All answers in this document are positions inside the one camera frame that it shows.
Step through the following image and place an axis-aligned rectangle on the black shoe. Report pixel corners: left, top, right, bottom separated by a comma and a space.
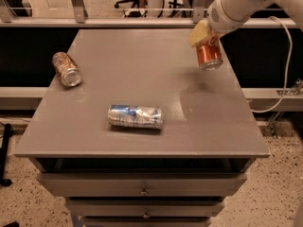
2, 221, 19, 227

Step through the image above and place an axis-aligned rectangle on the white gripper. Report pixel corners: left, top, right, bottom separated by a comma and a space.
188, 0, 252, 47

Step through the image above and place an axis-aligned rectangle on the top drawer metal knob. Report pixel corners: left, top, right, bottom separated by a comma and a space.
139, 186, 149, 197

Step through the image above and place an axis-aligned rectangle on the metal railing frame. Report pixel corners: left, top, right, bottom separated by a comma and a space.
0, 0, 297, 29

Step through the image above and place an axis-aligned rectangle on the black stand pole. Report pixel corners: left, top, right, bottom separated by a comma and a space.
0, 123, 13, 187

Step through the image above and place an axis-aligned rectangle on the drawer metal knob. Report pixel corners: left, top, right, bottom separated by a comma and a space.
139, 186, 149, 197
142, 210, 151, 219

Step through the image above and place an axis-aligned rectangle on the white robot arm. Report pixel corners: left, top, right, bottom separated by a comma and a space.
188, 0, 303, 47

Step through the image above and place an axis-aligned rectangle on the grey drawer cabinet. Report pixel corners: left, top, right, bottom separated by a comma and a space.
16, 28, 268, 227

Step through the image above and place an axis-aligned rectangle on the red coke can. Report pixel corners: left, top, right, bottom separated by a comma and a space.
196, 35, 223, 71

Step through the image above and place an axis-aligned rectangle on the orange soda can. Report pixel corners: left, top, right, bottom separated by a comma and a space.
52, 52, 82, 87

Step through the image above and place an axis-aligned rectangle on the blue silver crushed can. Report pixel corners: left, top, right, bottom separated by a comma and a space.
108, 105, 163, 130

